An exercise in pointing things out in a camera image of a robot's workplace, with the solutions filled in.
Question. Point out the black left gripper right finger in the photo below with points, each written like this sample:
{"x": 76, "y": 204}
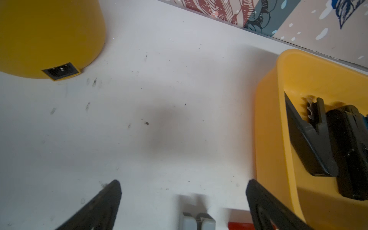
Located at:
{"x": 268, "y": 212}

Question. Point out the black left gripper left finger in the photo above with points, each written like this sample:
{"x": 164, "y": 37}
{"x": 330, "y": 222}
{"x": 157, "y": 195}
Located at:
{"x": 98, "y": 214}

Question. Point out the red pruning pliers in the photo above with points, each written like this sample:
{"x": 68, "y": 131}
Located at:
{"x": 240, "y": 226}

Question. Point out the yellow plastic storage box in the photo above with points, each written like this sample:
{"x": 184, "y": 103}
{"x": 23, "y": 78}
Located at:
{"x": 304, "y": 77}

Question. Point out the grey left pruning pliers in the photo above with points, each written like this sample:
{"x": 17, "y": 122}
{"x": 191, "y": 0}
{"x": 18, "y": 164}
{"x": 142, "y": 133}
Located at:
{"x": 203, "y": 221}

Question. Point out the yellow electric cooking pot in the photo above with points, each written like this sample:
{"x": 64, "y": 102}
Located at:
{"x": 50, "y": 39}

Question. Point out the black pruning pliers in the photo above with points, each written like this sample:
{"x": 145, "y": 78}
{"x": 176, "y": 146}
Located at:
{"x": 311, "y": 139}
{"x": 349, "y": 143}

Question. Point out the dark teal pruning pliers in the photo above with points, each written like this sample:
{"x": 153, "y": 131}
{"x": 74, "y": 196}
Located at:
{"x": 365, "y": 120}

